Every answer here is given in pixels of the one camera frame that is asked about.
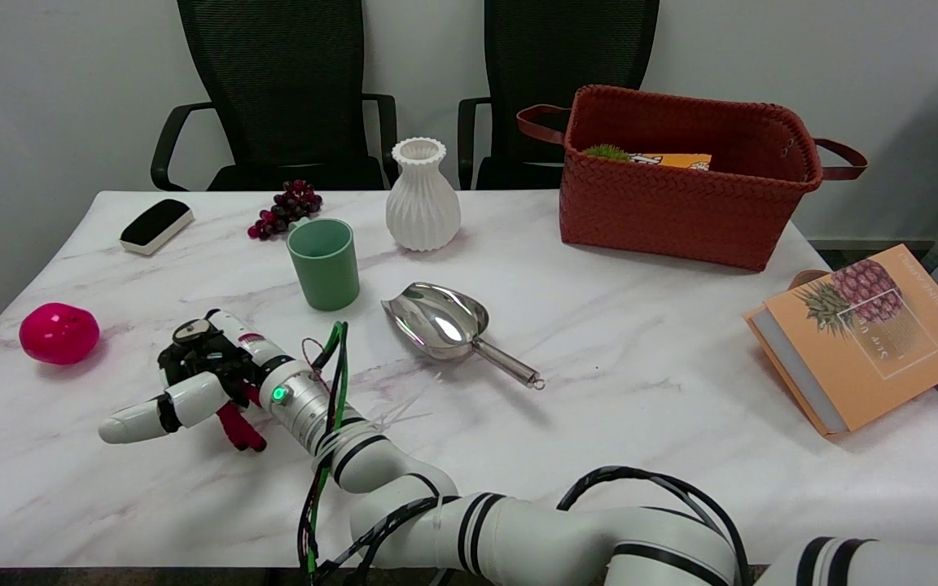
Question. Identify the magenta plastic ball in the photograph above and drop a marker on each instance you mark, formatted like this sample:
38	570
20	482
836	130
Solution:
58	334

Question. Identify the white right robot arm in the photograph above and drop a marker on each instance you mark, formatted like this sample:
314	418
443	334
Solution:
501	529

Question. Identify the orange box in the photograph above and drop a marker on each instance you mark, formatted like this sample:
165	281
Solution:
672	160

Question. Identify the shiny metal scoop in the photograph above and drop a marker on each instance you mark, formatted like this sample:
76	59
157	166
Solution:
440	321

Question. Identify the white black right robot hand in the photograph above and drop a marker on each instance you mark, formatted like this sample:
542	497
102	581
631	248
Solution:
245	342

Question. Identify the orange pineapple book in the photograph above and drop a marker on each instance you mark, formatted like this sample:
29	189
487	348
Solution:
876	342

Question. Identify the black white board eraser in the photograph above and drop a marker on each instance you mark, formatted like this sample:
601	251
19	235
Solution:
155	224

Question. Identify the brown round coaster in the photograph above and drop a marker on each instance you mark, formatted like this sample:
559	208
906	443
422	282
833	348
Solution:
804	278

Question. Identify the white ribbed vase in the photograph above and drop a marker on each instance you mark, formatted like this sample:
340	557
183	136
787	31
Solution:
422	203

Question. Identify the black mesh office chair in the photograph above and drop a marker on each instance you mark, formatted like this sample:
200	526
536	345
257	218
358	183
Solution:
273	81
567	49

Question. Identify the green spiky plant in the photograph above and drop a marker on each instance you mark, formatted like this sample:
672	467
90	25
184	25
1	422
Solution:
606	151

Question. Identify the green plastic cup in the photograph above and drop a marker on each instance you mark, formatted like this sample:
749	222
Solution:
324	268

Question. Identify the red black flexible tripod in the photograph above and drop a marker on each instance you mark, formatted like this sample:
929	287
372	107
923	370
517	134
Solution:
234	430

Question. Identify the red-brown woven basket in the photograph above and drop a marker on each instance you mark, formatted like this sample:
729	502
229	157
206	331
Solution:
672	212

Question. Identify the dark red grape bunch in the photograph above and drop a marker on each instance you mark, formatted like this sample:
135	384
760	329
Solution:
283	207

